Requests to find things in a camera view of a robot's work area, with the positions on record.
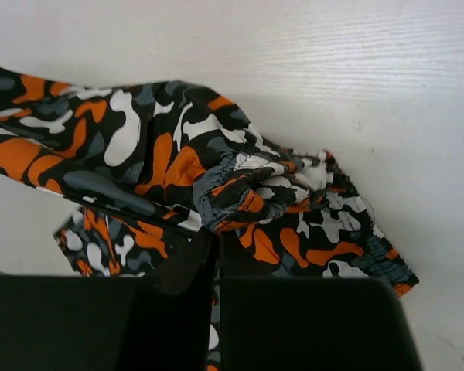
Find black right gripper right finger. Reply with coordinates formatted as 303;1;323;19
220;233;422;370

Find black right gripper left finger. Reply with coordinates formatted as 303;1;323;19
0;229;216;370

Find orange camouflage shorts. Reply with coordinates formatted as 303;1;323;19
0;68;418;370

